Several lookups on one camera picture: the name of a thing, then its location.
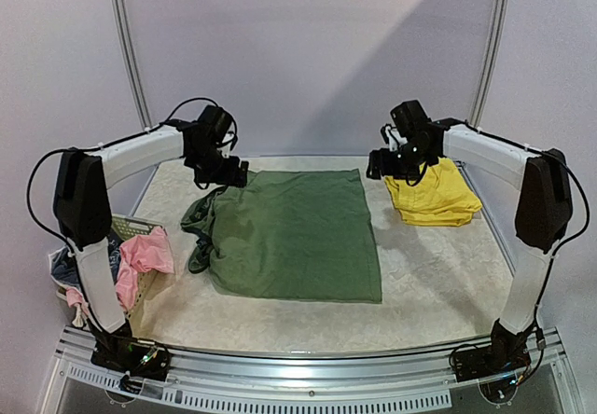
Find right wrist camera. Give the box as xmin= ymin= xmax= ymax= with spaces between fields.
xmin=381 ymin=124 xmax=407 ymax=152

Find aluminium front rail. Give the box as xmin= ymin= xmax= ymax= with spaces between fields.
xmin=41 ymin=327 xmax=584 ymax=413

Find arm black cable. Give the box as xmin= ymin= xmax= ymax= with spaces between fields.
xmin=437 ymin=117 xmax=588 ymax=256
xmin=25 ymin=97 xmax=239 ymax=252

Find yellow shorts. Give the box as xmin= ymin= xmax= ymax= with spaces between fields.
xmin=383 ymin=159 xmax=482 ymax=228

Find right aluminium frame post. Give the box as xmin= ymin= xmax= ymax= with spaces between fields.
xmin=467 ymin=0 xmax=508 ymax=128

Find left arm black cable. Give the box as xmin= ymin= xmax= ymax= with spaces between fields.
xmin=25 ymin=97 xmax=239 ymax=252

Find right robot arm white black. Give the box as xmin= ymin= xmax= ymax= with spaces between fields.
xmin=366 ymin=100 xmax=573 ymax=335

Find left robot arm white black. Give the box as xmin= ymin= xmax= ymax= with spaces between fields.
xmin=53 ymin=104 xmax=248 ymax=371

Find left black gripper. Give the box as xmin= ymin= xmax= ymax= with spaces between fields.
xmin=190 ymin=145 xmax=249 ymax=188

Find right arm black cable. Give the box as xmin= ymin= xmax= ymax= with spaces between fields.
xmin=437 ymin=117 xmax=588 ymax=256

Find dark blue garment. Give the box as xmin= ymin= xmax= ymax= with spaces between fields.
xmin=49 ymin=232 xmax=123 ymax=290

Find olive green garment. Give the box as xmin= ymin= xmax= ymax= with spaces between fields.
xmin=180 ymin=169 xmax=382 ymax=304

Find pink garment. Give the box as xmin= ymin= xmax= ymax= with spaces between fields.
xmin=81 ymin=227 xmax=174 ymax=315

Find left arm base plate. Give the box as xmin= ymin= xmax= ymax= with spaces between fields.
xmin=90 ymin=335 xmax=173 ymax=381

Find beige plastic laundry basket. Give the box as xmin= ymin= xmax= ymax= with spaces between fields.
xmin=52 ymin=214 xmax=160 ymax=328

